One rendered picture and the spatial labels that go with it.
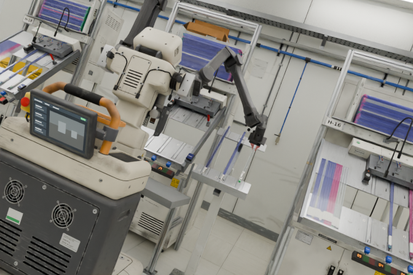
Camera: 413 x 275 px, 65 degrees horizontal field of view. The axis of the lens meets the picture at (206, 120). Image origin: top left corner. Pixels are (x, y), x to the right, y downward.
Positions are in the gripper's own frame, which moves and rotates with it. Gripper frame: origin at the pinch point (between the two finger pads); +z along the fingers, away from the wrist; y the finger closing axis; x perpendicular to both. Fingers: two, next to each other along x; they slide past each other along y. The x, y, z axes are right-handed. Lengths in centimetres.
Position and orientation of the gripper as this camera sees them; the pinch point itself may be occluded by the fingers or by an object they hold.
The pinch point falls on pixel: (254, 148)
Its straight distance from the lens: 201.2
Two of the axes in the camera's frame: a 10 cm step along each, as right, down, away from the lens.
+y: -9.1, -3.5, 2.2
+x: -3.9, 5.7, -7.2
